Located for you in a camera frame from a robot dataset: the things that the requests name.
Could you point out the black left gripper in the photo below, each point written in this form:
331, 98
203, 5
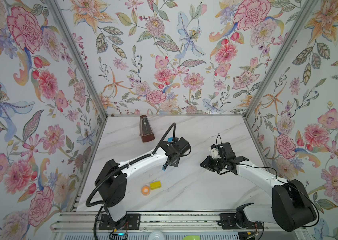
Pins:
176, 163

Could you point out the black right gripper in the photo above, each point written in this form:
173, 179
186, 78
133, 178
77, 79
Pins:
208, 160

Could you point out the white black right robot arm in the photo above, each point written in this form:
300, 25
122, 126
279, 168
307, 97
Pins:
291, 207

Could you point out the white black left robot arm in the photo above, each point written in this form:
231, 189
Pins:
111, 184

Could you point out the brown wooden metronome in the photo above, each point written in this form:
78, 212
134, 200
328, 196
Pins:
146, 131

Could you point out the yellow block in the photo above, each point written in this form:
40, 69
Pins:
155, 185

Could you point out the orange tape roll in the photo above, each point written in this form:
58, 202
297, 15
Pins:
146, 190

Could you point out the right back aluminium corner post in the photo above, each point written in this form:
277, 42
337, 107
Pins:
297, 26

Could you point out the aluminium corner post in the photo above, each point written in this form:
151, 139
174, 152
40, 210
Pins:
56, 12
297, 26

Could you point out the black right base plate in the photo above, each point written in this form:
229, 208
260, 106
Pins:
233, 221

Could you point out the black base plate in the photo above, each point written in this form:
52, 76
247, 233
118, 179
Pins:
128, 222
233, 221

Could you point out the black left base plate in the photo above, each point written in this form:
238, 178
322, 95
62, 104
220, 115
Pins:
128, 222

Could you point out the aluminium front rail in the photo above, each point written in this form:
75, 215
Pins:
182, 221

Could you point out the left back aluminium corner post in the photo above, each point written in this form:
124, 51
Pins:
56, 12

